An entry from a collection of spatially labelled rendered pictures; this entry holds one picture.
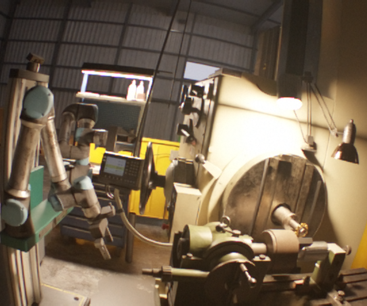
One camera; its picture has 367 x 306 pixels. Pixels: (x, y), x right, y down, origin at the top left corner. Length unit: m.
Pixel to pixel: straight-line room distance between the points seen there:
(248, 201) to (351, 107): 0.81
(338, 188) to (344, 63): 0.71
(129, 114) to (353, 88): 2.50
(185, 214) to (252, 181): 0.31
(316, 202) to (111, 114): 2.57
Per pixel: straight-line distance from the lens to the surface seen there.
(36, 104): 1.03
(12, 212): 1.13
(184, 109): 1.56
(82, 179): 1.12
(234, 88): 1.35
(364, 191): 1.88
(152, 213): 4.35
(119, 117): 3.44
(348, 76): 1.70
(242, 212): 1.33
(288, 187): 1.38
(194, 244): 1.00
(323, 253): 1.32
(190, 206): 1.27
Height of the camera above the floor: 1.67
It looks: 9 degrees down
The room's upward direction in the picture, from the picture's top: 10 degrees clockwise
